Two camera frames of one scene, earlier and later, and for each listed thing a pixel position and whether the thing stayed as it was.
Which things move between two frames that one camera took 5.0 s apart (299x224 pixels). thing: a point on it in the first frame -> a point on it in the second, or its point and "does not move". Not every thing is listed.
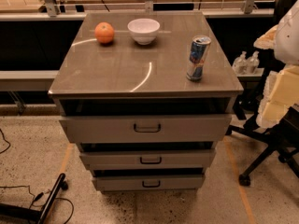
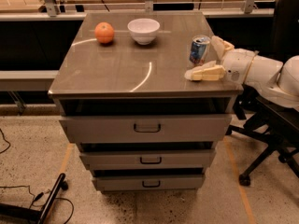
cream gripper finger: [267, 41] -> [220, 47]
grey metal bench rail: [27, 80] does not move
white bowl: [144, 30] does not move
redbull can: [198, 52] does not move
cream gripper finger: [279, 93] -> [211, 71]
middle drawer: [147, 160] does not move
